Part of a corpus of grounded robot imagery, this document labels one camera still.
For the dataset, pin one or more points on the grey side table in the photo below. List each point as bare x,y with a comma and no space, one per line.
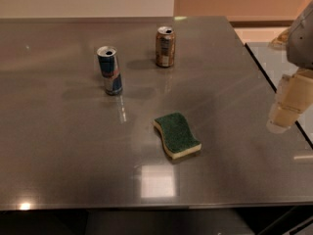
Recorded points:
274,64

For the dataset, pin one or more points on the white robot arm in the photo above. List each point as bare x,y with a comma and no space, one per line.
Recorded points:
299,44

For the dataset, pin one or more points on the blue silver redbull can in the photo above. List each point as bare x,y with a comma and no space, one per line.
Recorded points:
107,57

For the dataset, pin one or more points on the green yellow sponge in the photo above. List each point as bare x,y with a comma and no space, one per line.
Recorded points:
177,138

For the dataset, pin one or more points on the brown gold soda can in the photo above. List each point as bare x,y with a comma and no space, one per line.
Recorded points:
165,46

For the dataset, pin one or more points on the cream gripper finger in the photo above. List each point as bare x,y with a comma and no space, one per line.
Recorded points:
293,97

